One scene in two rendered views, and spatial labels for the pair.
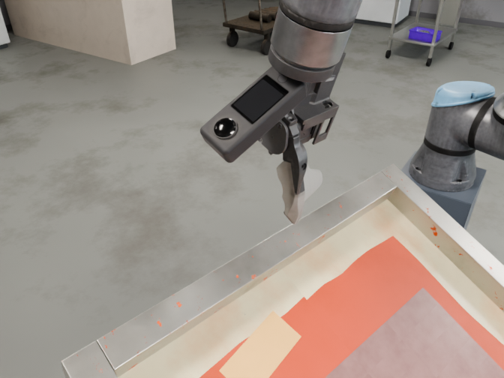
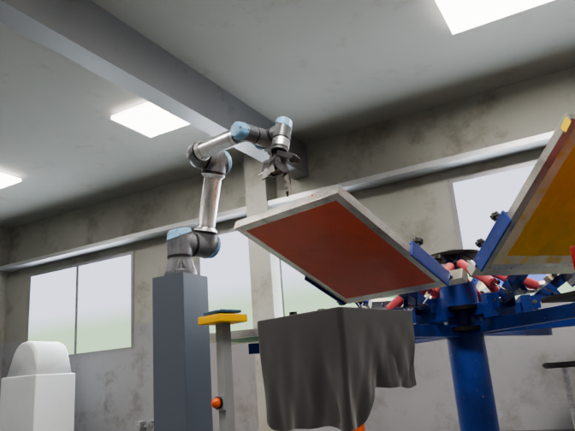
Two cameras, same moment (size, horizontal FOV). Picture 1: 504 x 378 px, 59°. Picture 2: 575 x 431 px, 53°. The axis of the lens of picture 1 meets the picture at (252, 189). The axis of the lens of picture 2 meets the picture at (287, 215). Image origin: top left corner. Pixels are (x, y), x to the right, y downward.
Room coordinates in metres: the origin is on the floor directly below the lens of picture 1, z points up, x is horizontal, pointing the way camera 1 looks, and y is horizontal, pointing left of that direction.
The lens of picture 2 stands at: (0.67, 2.18, 0.72)
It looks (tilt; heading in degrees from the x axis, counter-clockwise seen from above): 16 degrees up; 265
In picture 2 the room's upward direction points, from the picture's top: 4 degrees counter-clockwise
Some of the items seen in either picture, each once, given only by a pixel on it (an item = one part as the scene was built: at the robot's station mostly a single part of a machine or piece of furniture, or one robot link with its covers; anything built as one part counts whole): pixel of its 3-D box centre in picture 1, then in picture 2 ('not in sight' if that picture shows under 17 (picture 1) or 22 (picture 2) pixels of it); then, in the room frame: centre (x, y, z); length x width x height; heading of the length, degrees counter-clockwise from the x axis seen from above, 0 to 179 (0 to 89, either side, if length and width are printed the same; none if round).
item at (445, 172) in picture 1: (445, 157); (180, 266); (0.93, -0.47, 1.25); 0.15 x 0.15 x 0.10
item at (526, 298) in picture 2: not in sight; (461, 313); (-0.56, -0.94, 0.99); 0.82 x 0.79 x 0.12; 42
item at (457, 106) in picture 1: (461, 113); (180, 242); (0.93, -0.47, 1.37); 0.13 x 0.12 x 0.14; 39
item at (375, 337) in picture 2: not in sight; (382, 364); (0.13, -0.05, 0.74); 0.46 x 0.04 x 0.42; 42
